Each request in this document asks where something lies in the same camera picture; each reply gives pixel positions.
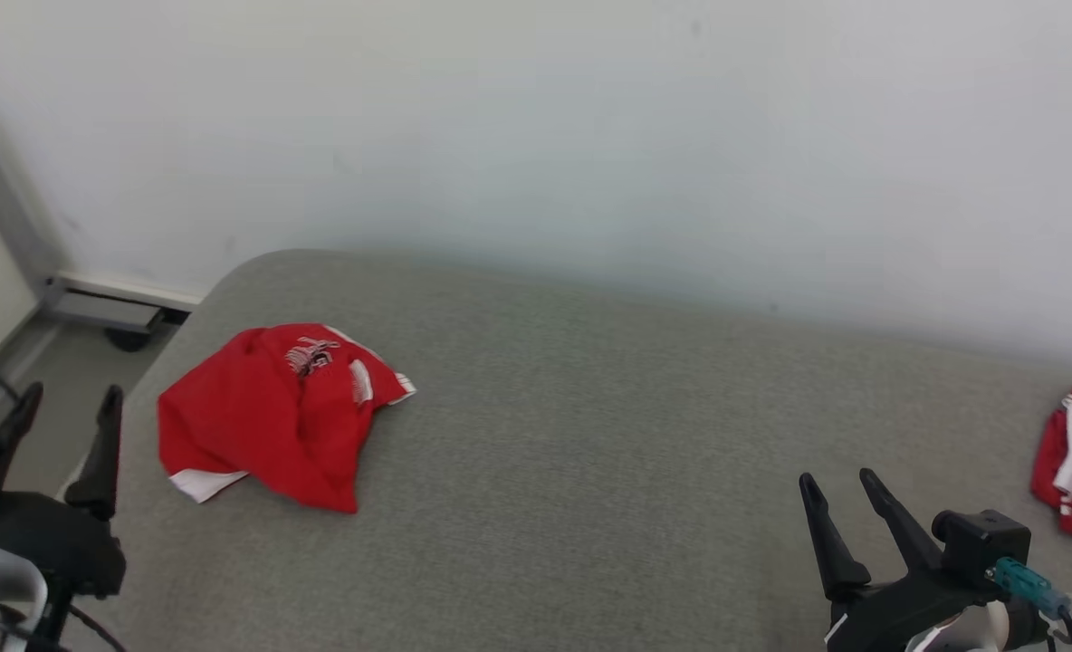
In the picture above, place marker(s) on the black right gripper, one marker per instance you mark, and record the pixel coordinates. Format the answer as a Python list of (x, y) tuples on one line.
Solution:
[(898, 611)]

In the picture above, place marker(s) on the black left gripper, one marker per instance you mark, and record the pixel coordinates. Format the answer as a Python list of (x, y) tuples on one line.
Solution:
[(47, 539)]

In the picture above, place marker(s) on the red shorts white trim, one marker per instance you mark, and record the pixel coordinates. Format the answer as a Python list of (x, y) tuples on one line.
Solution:
[(264, 417)]

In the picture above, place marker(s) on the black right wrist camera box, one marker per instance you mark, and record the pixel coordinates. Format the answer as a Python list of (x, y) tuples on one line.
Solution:
[(980, 539)]

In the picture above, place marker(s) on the grey metal frame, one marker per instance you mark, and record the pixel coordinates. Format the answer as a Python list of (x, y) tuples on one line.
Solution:
[(11, 226)]

